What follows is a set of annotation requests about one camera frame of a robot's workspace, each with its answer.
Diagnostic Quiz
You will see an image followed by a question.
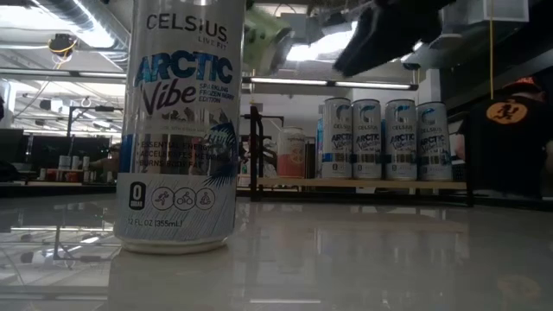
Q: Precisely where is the pink white beverage can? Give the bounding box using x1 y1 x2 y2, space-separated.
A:
276 125 307 179

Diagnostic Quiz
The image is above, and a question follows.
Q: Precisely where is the long ceiling tube light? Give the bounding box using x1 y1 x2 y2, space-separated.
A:
248 76 419 92

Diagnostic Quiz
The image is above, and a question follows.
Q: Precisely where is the white ceiling box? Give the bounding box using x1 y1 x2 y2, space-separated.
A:
468 0 531 25

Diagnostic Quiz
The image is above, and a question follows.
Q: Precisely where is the person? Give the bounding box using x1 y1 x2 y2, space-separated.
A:
89 143 122 182
454 76 553 200

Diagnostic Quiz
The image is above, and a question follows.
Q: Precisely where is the black metal stand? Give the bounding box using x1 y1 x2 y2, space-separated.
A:
66 105 126 139

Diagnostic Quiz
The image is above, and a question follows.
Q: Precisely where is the round black ceiling device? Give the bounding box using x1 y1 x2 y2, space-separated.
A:
47 33 79 58

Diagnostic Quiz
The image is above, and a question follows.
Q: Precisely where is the silver ceiling duct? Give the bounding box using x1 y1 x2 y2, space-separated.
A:
36 0 130 73

